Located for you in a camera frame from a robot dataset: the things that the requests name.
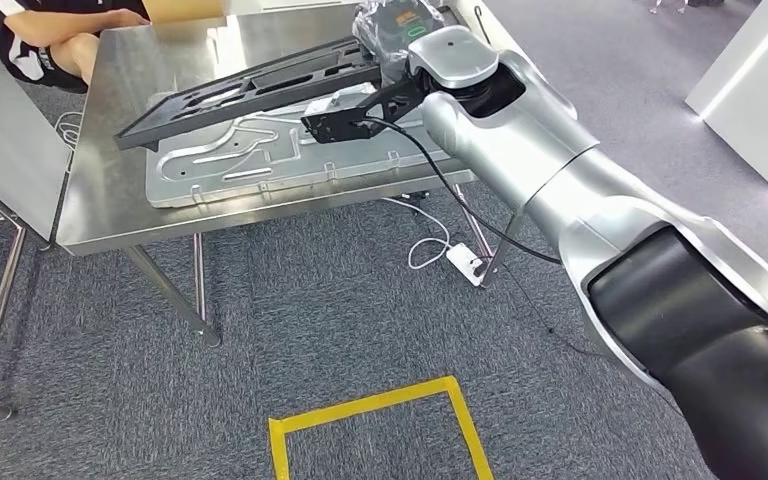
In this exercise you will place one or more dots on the grey plastic-wrapped right robot hand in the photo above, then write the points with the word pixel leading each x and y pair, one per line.
pixel 397 26

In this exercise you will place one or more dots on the black plastic frame part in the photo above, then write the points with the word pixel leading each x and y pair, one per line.
pixel 152 129

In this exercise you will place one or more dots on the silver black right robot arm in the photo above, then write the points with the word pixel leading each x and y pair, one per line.
pixel 556 166

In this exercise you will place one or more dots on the stainless steel workbench table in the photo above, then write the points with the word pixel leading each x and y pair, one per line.
pixel 112 199

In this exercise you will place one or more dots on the white steel table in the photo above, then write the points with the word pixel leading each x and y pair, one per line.
pixel 291 5

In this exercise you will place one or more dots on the stamped sheet metal panel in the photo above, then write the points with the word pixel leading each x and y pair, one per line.
pixel 258 166

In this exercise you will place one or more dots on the brown cardboard box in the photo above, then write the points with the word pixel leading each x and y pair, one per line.
pixel 185 10

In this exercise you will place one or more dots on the white power strip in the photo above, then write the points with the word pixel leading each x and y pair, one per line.
pixel 467 264

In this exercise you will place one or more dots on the clear leg stool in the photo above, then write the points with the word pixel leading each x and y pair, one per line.
pixel 675 5

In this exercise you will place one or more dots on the seated person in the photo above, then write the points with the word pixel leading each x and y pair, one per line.
pixel 59 26

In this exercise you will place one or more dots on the white display plinth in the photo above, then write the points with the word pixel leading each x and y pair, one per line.
pixel 755 99

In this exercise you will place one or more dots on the grey side table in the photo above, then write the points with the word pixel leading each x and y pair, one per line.
pixel 6 132

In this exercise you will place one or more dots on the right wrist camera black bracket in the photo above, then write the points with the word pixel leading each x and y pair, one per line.
pixel 338 126

